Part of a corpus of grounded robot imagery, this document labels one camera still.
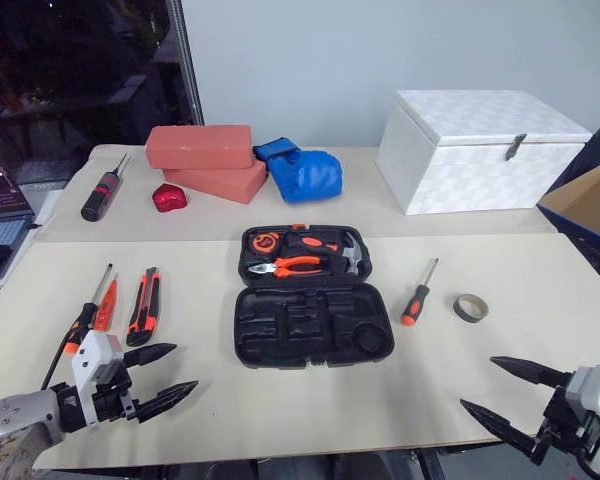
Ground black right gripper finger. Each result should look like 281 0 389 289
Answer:
489 355 574 389
459 398 544 466

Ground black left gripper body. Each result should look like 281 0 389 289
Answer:
92 367 141 426

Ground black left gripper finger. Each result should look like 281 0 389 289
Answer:
134 379 200 426
122 342 179 371

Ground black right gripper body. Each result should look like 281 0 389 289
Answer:
529 384 600 466

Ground orange black utility knife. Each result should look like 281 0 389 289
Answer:
125 267 163 348

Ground orange voltage tester pen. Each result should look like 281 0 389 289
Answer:
93 273 121 332

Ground long orange black screwdriver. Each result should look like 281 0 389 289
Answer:
63 262 115 355

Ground grey tape roll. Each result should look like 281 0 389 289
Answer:
453 293 491 324

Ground short orange black screwdriver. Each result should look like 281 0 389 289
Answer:
400 257 440 327

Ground black tool case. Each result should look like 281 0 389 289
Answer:
233 224 395 371

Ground small red box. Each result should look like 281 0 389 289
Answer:
151 182 189 214

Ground orange black tape measure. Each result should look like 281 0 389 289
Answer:
249 233 280 255

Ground black red precision screwdriver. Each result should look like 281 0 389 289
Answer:
80 152 132 223

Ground cardboard box blue outside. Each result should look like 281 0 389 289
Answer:
536 161 600 254

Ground salmon red brick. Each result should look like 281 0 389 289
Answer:
161 159 269 205
144 124 254 172

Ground open laptop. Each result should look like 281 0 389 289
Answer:
0 130 36 251

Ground white woven storage box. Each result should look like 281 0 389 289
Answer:
375 89 594 217

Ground grey metal box latch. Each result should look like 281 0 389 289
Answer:
503 133 528 162

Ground blue boxing glove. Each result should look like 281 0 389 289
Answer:
252 137 344 205

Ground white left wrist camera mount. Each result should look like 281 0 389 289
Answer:
69 330 127 429

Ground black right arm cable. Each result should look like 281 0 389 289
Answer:
574 447 600 480

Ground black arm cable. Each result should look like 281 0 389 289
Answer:
574 447 600 480
39 319 84 392

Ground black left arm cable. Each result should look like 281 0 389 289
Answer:
39 319 84 392

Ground orange handled pliers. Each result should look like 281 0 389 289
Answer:
247 255 327 280

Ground claw hammer black orange handle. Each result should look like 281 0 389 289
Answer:
284 231 372 277

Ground grey window frame post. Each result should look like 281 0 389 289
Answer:
166 0 206 127

